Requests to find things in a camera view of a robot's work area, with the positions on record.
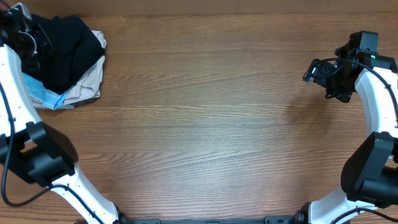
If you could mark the folded black garment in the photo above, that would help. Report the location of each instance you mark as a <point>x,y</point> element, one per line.
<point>76,50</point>

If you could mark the folded beige garment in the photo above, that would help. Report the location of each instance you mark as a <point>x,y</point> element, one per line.
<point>88,85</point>

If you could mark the folded light blue garment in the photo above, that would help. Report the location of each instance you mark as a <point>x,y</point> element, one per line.
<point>41,97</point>

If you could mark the folded grey garment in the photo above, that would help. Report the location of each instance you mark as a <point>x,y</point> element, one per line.
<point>81,104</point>

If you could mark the black polo shirt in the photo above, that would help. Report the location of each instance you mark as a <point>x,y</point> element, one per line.
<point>54,67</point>

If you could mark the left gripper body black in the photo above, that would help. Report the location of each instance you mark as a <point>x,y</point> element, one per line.
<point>36,44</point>

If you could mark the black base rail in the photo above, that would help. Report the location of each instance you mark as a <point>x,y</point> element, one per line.
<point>211,221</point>

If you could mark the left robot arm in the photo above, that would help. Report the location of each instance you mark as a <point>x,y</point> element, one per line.
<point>30,148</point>

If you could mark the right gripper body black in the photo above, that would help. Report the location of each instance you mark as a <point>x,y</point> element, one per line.
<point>337,83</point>

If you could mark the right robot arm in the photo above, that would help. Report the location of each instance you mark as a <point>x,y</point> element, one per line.
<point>367,184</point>

